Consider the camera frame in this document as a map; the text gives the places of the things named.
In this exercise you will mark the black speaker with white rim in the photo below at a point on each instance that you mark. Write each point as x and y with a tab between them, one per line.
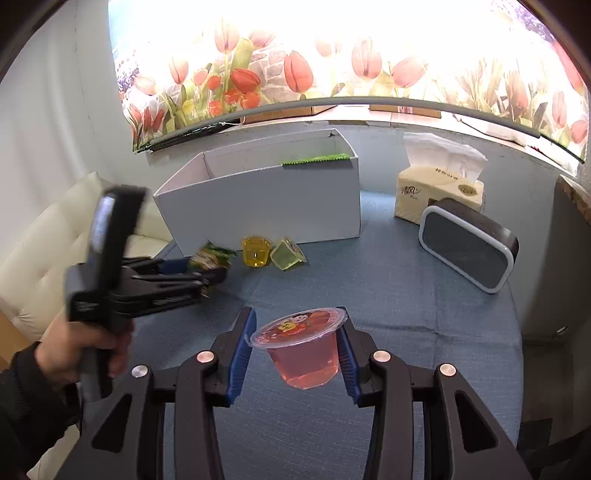
466	244

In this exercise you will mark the person's left forearm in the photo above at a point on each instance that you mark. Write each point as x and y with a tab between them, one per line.
23	406

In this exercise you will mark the white cloth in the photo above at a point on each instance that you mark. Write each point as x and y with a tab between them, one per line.
494	129

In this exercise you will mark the person's left hand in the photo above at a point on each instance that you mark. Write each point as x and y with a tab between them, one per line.
60	355

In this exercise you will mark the yellow-green jelly cup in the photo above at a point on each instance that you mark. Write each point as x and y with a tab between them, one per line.
286	256

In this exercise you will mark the green snack packet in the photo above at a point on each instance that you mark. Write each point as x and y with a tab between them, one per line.
318	158
212	256

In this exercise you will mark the pink jelly cup cartoon lid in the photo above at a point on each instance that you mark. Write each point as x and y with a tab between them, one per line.
300	355

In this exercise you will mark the blue tablecloth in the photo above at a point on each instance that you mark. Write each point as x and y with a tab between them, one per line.
323	286

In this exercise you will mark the cardboard piece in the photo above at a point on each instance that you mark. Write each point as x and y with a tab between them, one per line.
401	108
295	113

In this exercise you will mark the yellow jelly cup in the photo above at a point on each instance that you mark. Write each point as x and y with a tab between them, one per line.
256	254

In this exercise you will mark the white leather sofa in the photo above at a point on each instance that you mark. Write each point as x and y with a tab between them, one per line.
55	240

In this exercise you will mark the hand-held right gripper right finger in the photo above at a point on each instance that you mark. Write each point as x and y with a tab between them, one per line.
347	364

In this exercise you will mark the cream tissue pack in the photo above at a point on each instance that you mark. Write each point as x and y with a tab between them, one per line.
429	194

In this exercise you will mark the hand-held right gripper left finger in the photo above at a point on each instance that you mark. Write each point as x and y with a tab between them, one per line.
244	344

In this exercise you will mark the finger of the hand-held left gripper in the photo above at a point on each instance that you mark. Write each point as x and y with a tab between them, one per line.
178	265
203	278

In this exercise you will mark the white cardboard box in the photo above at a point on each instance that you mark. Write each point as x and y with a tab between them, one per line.
258	207

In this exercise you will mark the tulip print window blind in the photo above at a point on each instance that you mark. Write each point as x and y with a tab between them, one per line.
323	60

